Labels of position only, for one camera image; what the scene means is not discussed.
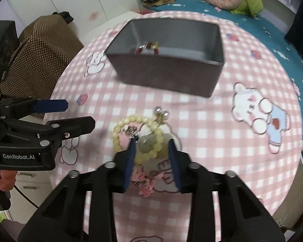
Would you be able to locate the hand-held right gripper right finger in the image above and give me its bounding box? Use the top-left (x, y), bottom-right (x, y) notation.
top-left (167, 139), bottom-right (286, 242)

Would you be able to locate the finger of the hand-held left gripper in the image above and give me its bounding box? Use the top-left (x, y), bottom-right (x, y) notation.
top-left (1, 116), bottom-right (96, 154)
top-left (0, 98), bottom-right (68, 118)

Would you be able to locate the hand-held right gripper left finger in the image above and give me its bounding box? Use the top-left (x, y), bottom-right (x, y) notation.
top-left (18, 137), bottom-right (138, 242)

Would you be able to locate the pink flower chain bracelet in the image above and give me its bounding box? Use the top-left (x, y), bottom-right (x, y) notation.
top-left (118, 127), bottom-right (154, 197)

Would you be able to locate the yellow bead bracelet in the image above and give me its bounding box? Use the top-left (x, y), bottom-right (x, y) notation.
top-left (112, 115), bottom-right (167, 165)

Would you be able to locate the grey metal tin box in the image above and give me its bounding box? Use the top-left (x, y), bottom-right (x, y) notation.
top-left (105, 18), bottom-right (226, 98)

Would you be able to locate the person's left hand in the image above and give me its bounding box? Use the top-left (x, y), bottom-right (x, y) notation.
top-left (0, 169), bottom-right (17, 191)

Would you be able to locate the pink checked tablecloth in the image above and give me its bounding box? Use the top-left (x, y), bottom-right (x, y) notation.
top-left (49, 11), bottom-right (303, 242)

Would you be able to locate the brown dotted cloth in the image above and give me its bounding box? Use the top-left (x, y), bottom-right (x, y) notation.
top-left (0, 15), bottom-right (84, 119)

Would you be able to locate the black cloth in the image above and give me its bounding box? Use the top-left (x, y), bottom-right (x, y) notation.
top-left (53, 11), bottom-right (74, 25)

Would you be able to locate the white cabinet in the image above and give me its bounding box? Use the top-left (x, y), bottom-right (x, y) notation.
top-left (79, 11), bottom-right (134, 47)

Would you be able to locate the yellow-brown folded cloth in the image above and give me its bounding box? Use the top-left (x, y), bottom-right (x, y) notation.
top-left (151, 0), bottom-right (180, 7)

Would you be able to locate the teal candy-print bed sheet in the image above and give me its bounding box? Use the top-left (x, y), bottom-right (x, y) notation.
top-left (134, 0), bottom-right (303, 167)

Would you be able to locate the black cable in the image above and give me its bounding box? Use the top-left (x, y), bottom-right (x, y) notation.
top-left (14, 185), bottom-right (39, 209)

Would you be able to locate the red bead bracelet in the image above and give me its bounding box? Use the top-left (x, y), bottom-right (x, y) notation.
top-left (135, 42), bottom-right (160, 54)

